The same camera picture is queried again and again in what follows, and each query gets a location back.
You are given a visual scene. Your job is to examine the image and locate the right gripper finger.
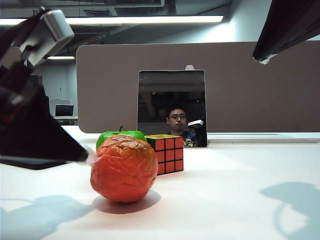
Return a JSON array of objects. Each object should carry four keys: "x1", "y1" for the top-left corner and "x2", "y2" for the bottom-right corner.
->
[{"x1": 252, "y1": 0, "x2": 320, "y2": 65}]

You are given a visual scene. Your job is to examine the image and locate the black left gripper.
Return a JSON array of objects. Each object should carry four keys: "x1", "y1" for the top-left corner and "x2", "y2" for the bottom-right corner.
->
[{"x1": 0, "y1": 22, "x2": 97, "y2": 166}]

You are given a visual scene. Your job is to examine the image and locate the green plastic apple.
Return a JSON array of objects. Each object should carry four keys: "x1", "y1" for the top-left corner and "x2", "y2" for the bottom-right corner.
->
[{"x1": 96, "y1": 124, "x2": 148, "y2": 151}]

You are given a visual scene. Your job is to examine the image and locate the orange plastic fruit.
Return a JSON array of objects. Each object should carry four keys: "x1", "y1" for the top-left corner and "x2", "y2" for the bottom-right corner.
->
[{"x1": 90, "y1": 134, "x2": 159, "y2": 203}]

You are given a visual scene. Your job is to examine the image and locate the square tabletop mirror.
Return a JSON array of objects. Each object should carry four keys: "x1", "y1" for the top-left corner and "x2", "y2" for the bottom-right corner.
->
[{"x1": 136, "y1": 69, "x2": 209, "y2": 148}]

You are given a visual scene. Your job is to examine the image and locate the Rubik's cube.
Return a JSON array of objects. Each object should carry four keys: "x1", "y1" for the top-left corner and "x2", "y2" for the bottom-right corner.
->
[{"x1": 145, "y1": 134, "x2": 185, "y2": 176}]

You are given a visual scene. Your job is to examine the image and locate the black smartphone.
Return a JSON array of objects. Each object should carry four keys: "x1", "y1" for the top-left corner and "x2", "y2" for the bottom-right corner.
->
[{"x1": 0, "y1": 156, "x2": 69, "y2": 171}]

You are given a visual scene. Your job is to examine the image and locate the background laptop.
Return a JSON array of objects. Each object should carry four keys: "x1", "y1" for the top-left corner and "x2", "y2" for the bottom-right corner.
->
[{"x1": 54, "y1": 104, "x2": 75, "y2": 118}]

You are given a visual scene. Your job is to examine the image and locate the long ceiling light strip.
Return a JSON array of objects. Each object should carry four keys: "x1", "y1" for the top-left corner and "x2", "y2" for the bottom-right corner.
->
[{"x1": 0, "y1": 15, "x2": 225, "y2": 26}]

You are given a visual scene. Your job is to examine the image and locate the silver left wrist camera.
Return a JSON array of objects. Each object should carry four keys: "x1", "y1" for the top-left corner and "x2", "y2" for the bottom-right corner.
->
[{"x1": 12, "y1": 9, "x2": 75, "y2": 66}]

